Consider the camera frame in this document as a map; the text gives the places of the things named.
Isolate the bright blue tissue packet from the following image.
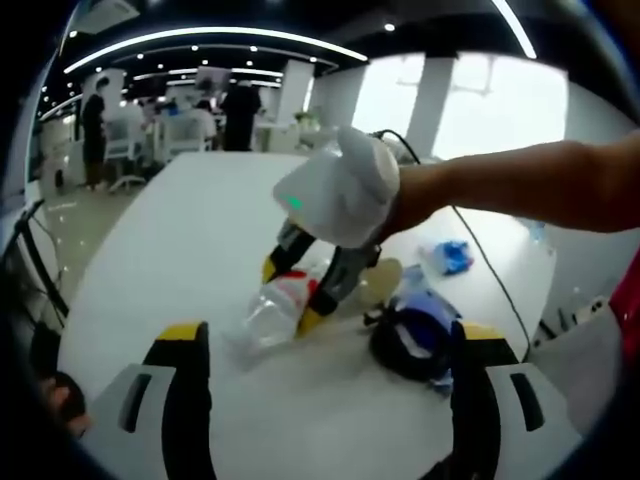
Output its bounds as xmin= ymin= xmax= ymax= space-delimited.
xmin=418 ymin=239 xmax=475 ymax=277

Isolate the potted plant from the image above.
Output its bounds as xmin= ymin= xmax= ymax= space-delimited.
xmin=294 ymin=107 xmax=322 ymax=135

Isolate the clear plastic bottle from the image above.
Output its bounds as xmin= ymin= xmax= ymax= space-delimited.
xmin=222 ymin=269 xmax=321 ymax=362

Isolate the white office chair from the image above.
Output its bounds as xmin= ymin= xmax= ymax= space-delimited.
xmin=106 ymin=117 xmax=147 ymax=192
xmin=164 ymin=117 xmax=212 ymax=155

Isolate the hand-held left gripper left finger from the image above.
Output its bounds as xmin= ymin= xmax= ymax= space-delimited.
xmin=81 ymin=321 xmax=217 ymax=480

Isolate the white paper cup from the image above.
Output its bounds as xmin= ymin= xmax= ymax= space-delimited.
xmin=362 ymin=257 xmax=404 ymax=306

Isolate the person's left hand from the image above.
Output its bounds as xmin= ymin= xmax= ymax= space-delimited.
xmin=39 ymin=372 xmax=95 ymax=437

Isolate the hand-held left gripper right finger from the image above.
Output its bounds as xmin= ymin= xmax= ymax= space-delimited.
xmin=447 ymin=319 xmax=585 ymax=480

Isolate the white table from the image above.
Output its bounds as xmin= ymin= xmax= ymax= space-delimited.
xmin=57 ymin=152 xmax=559 ymax=480

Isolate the black tripod stand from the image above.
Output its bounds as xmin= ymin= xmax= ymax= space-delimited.
xmin=0 ymin=198 xmax=70 ymax=327

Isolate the light blue tissue packet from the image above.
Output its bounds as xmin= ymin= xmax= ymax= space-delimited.
xmin=401 ymin=264 xmax=437 ymax=301

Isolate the grey mesh office chair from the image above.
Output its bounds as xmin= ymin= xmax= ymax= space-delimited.
xmin=524 ymin=344 xmax=621 ymax=436

